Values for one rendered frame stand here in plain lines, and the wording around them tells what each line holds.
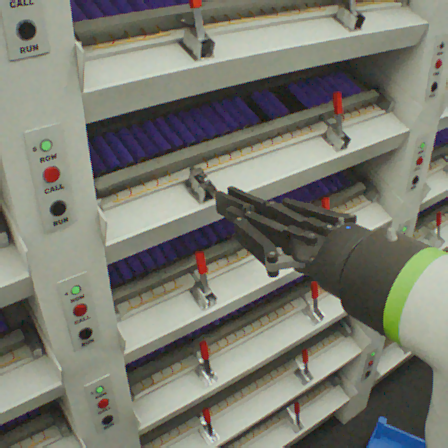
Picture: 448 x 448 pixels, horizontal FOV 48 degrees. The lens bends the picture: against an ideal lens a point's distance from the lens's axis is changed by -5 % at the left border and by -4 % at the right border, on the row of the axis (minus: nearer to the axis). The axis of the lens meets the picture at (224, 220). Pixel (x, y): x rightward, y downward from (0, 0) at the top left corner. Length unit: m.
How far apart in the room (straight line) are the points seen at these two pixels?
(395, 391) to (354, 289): 1.24
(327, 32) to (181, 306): 0.46
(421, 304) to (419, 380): 1.32
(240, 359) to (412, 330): 0.61
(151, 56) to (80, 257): 0.25
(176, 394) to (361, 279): 0.57
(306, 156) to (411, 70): 0.27
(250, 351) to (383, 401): 0.73
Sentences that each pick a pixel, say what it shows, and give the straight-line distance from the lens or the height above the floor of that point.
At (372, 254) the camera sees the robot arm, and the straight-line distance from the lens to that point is 0.47.
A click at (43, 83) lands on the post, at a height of 1.12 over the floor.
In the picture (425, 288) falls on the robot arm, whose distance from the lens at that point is 0.44.
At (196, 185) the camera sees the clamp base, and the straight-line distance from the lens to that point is 0.70.
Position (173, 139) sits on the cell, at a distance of 0.76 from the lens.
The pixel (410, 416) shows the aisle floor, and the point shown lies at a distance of 1.65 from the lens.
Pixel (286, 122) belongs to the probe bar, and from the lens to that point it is 0.84.
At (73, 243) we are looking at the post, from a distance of 0.63.
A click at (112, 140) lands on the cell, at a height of 0.98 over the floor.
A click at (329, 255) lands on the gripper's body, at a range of 0.50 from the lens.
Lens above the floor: 1.29
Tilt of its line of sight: 34 degrees down
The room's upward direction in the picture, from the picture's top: straight up
